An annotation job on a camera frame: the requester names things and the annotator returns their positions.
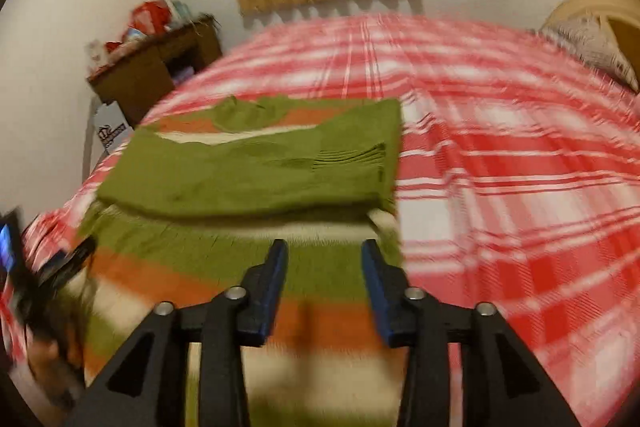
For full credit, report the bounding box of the green striped knit sweater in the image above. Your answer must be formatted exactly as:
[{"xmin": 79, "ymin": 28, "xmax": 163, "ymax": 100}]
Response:
[{"xmin": 75, "ymin": 96, "xmax": 408, "ymax": 427}]

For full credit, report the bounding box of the red gift box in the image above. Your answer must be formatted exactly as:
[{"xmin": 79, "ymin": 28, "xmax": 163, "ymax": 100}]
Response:
[{"xmin": 130, "ymin": 0, "xmax": 169, "ymax": 36}]

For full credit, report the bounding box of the white card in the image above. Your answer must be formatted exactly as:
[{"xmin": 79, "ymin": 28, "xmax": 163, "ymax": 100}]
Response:
[{"xmin": 84, "ymin": 40, "xmax": 109, "ymax": 68}]

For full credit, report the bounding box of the brown wooden desk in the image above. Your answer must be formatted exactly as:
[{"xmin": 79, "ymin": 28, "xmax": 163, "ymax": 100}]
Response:
[{"xmin": 86, "ymin": 18, "xmax": 223, "ymax": 128}]

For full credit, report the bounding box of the white printed box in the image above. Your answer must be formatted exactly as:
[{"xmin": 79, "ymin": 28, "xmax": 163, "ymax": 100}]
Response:
[{"xmin": 92, "ymin": 102, "xmax": 135, "ymax": 154}]

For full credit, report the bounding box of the red plaid blanket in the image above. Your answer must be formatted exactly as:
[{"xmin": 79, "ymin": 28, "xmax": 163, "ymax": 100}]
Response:
[{"xmin": 10, "ymin": 13, "xmax": 640, "ymax": 427}]

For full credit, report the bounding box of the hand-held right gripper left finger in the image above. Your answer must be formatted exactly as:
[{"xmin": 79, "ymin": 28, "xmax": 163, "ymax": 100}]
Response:
[{"xmin": 65, "ymin": 239, "xmax": 289, "ymax": 427}]

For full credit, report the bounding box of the grey patterned pillow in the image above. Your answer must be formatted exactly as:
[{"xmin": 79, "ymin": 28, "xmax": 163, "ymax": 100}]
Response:
[{"xmin": 542, "ymin": 14, "xmax": 640, "ymax": 94}]

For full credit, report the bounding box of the beige headboard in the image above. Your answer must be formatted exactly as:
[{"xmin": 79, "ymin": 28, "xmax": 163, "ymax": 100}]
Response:
[{"xmin": 545, "ymin": 0, "xmax": 640, "ymax": 78}]

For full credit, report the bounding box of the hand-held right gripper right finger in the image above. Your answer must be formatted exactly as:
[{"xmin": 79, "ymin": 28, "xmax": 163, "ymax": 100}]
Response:
[{"xmin": 361, "ymin": 238, "xmax": 583, "ymax": 427}]

